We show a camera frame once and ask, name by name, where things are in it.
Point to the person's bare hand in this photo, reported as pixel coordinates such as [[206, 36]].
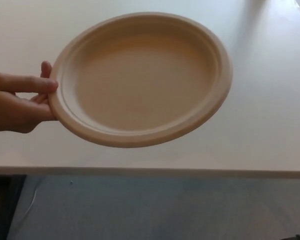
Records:
[[12, 105]]

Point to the beige paper plate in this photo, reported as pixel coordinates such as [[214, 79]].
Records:
[[145, 82]]

